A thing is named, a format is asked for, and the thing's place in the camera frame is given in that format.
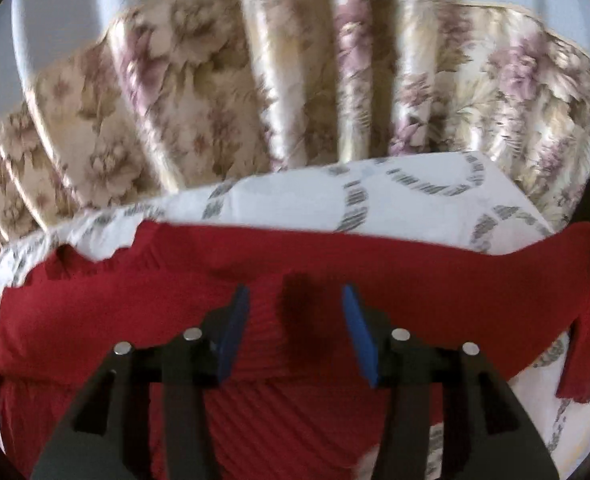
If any white printed bed sheet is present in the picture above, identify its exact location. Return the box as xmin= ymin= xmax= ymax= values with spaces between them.
xmin=0 ymin=150 xmax=590 ymax=480

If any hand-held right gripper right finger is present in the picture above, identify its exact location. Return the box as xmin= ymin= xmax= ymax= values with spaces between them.
xmin=341 ymin=284 xmax=560 ymax=480

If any red knit sweater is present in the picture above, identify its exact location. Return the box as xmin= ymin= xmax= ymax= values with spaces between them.
xmin=0 ymin=220 xmax=590 ymax=480

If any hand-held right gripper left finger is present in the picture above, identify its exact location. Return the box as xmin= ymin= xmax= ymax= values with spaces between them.
xmin=30 ymin=284 xmax=250 ymax=480

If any blue floral curtain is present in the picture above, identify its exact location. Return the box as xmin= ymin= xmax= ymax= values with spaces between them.
xmin=0 ymin=0 xmax=590 ymax=281

